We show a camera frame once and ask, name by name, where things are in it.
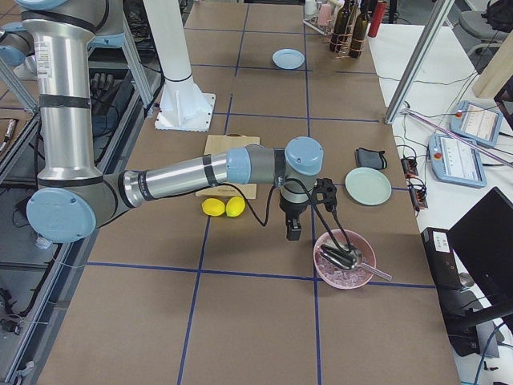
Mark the copper wire bottle rack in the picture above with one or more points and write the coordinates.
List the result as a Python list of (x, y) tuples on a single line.
[(348, 36)]

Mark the grey folded cloth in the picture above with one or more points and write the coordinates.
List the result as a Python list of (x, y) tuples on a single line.
[(370, 158)]

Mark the left yellow lemon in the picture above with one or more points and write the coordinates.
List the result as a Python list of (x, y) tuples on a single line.
[(213, 207)]

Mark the black monitor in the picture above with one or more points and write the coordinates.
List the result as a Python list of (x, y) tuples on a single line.
[(482, 240)]

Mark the orange black connector module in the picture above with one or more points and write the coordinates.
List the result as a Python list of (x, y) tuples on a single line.
[(416, 187)]

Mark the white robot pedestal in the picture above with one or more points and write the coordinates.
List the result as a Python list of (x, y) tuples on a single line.
[(183, 106)]

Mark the light blue plate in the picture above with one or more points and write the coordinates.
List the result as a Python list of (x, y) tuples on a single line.
[(288, 59)]

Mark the teach pendant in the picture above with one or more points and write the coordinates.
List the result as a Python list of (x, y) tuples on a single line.
[(456, 162), (477, 122)]

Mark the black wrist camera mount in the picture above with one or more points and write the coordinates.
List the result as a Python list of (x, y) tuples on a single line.
[(325, 192)]

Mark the far teach pendant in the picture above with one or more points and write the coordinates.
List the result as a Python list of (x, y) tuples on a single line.
[(477, 122)]

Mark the right yellow lemon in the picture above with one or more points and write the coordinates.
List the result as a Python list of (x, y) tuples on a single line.
[(235, 206)]

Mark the black computer box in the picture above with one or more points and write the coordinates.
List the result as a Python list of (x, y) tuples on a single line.
[(455, 299)]

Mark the pink bowl with ice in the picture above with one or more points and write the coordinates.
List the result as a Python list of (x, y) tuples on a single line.
[(340, 278)]

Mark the dark wine bottle right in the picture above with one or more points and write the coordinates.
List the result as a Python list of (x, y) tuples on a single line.
[(359, 31)]

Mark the near teach pendant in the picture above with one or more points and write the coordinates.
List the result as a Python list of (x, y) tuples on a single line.
[(456, 162)]

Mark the yellow lemon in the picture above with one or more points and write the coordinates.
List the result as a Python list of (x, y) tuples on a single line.
[(235, 206), (213, 207)]

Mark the red bottle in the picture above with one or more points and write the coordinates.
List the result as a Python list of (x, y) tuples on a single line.
[(377, 17)]

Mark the pink cup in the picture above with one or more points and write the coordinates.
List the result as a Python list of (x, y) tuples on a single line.
[(324, 14)]

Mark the dark wine bottle left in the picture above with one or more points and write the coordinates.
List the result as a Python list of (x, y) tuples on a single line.
[(340, 25)]

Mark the wooden cutting board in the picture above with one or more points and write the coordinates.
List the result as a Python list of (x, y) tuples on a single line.
[(218, 143)]

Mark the mint green plate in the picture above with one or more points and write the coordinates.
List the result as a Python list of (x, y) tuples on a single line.
[(368, 186)]

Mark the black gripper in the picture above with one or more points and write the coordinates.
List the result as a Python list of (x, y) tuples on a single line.
[(290, 210)]

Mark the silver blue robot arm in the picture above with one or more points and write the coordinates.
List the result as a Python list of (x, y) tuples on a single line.
[(74, 197)]

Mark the metal scoop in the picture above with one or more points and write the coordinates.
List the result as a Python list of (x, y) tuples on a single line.
[(349, 259)]

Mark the aluminium frame post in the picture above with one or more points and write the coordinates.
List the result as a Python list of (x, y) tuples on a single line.
[(424, 44)]

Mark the dark wine bottle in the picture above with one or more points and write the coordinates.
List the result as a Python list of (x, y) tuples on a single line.
[(359, 31), (340, 25)]

